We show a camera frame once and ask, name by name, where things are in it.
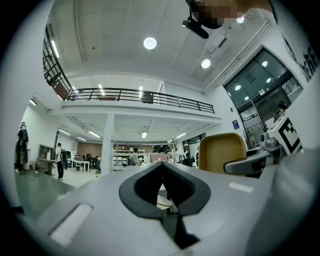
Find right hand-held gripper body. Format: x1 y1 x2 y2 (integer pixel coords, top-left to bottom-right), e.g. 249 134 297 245
259 115 304 174

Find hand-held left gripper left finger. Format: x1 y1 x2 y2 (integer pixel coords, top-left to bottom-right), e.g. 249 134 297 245
24 161 181 256

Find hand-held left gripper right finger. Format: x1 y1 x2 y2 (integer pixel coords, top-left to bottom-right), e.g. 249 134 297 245
163 161 275 256

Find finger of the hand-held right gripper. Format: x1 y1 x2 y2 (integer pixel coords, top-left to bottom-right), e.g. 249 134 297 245
223 149 266 176

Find tan paper cup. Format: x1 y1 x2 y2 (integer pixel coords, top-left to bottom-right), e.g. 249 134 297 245
198 132 248 176

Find clothes rack with garments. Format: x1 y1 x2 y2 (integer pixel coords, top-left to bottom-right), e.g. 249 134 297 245
242 126 260 151

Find white office desks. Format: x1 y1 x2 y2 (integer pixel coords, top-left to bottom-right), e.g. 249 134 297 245
70 158 91 173

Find white storage shelves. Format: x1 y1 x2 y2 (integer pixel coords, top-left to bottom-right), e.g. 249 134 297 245
112 147 146 173

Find white square pillar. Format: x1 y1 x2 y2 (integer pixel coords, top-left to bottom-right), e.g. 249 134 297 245
100 113 116 176

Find black framed glass entrance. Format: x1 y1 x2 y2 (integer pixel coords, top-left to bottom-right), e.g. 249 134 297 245
223 44 304 151

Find black bag on rack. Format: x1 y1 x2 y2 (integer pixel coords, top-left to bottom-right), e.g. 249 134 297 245
151 144 173 155

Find grey open cabinet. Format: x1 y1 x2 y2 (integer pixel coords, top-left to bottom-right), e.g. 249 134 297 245
36 143 56 176

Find group of ceiling tube lamps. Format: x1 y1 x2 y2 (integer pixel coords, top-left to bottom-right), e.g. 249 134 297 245
29 39 188 141

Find white ceiling pipes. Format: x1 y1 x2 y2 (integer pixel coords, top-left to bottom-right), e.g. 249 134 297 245
200 19 272 95

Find person's grey t-shirt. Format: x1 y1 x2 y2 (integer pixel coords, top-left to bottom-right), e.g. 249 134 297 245
243 0 320 83

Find white ceiling air conditioner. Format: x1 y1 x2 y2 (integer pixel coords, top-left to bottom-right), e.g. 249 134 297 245
204 24 236 59

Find black mezzanine railing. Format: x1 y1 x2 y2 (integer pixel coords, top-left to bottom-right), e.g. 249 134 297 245
42 24 216 115

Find person's head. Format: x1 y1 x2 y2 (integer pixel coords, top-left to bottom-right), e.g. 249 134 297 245
186 0 273 30

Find black head camera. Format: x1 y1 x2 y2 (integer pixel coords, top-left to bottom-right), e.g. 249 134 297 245
181 6 210 40

